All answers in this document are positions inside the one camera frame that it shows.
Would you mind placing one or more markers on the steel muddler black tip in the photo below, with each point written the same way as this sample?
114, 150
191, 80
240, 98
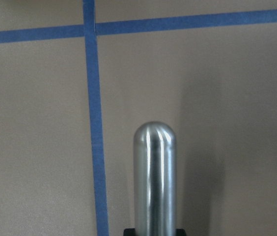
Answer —
154, 149

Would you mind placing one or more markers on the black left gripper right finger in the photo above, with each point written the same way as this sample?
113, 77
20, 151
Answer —
180, 232

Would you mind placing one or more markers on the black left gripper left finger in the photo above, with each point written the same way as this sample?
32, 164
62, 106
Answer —
129, 232

